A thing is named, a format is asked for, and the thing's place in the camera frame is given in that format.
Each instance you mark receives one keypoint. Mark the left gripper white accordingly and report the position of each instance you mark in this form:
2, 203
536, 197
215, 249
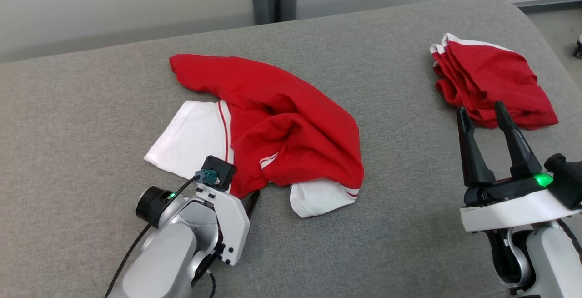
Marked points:
232, 225

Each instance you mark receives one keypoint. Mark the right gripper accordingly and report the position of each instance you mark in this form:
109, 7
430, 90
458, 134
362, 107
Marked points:
509, 211

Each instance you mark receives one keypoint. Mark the red garment with white sleeves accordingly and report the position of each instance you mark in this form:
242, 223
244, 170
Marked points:
282, 120

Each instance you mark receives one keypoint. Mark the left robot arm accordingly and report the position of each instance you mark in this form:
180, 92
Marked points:
159, 261

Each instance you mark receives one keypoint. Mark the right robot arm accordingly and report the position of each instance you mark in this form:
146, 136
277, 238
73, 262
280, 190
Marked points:
550, 261

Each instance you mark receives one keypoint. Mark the folded red garment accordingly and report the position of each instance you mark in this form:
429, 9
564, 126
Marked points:
495, 79

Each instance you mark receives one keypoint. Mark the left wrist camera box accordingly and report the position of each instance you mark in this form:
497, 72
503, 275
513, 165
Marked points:
218, 169

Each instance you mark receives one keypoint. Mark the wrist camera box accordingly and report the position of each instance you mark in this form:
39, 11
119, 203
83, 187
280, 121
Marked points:
218, 169
568, 184

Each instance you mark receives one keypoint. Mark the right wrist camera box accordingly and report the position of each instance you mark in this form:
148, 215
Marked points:
568, 184

